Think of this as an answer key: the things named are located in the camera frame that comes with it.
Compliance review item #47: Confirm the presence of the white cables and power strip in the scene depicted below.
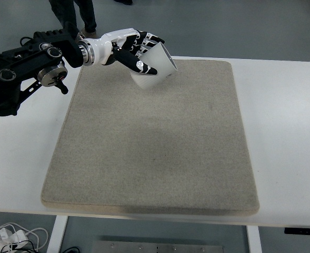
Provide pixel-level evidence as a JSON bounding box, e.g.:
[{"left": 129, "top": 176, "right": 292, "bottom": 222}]
[{"left": 0, "top": 222, "right": 49, "bottom": 253}]

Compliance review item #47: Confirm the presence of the grey-brown felt mat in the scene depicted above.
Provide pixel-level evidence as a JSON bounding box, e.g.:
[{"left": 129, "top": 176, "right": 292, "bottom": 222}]
[{"left": 41, "top": 58, "right": 261, "bottom": 217}]

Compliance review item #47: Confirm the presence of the grey metal plate with screws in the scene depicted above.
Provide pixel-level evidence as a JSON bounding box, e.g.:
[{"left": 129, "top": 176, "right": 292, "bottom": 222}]
[{"left": 92, "top": 240, "right": 224, "bottom": 253}]

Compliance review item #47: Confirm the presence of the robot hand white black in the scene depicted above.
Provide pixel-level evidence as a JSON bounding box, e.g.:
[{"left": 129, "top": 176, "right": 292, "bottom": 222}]
[{"left": 90, "top": 28, "right": 166, "bottom": 76}]

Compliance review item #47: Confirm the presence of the black table control panel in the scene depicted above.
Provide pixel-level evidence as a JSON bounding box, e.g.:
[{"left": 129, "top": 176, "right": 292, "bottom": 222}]
[{"left": 284, "top": 227, "right": 310, "bottom": 235}]

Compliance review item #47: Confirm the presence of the white cup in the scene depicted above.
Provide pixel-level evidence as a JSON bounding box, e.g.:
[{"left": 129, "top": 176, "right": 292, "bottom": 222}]
[{"left": 129, "top": 43, "right": 178, "bottom": 90}]

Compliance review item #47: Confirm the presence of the white table leg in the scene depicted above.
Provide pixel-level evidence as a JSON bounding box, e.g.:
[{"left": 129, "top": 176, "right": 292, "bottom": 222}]
[
  {"left": 246, "top": 225, "right": 263, "bottom": 253},
  {"left": 47, "top": 215, "right": 68, "bottom": 253}
]

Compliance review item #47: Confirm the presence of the person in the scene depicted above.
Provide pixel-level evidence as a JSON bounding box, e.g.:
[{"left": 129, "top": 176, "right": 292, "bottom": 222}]
[{"left": 48, "top": 0, "right": 98, "bottom": 40}]

